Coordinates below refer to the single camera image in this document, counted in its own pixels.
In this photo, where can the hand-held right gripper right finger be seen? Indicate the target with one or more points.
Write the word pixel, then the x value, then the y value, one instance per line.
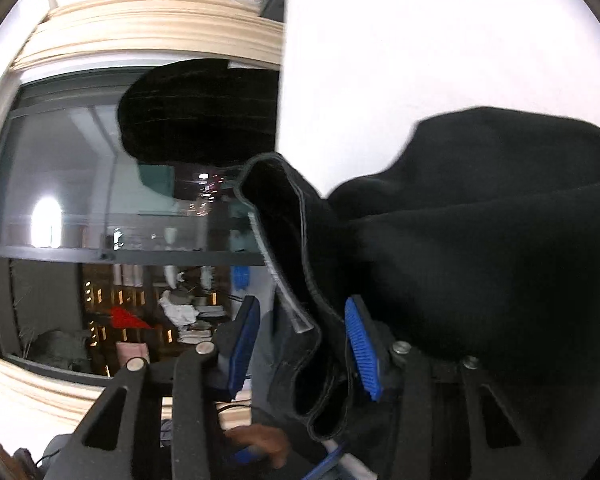
pixel 362 350

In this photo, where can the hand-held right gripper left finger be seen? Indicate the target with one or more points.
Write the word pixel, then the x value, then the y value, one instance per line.
pixel 242 345

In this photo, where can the dark denim pants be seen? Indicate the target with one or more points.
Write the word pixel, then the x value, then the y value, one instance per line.
pixel 479 220

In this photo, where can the person's right hand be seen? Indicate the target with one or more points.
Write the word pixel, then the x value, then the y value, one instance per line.
pixel 262 440

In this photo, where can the beige curtain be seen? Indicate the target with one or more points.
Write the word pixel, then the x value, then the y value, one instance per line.
pixel 130 25
pixel 40 385

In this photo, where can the black hanging garment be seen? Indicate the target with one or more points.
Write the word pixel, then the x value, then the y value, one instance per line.
pixel 195 110

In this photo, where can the glass window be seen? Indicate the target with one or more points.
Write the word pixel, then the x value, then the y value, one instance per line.
pixel 55 160

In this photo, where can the white bed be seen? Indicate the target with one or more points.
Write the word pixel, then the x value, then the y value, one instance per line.
pixel 429 35

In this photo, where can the grey nightstand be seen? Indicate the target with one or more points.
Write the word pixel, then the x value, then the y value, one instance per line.
pixel 275 5

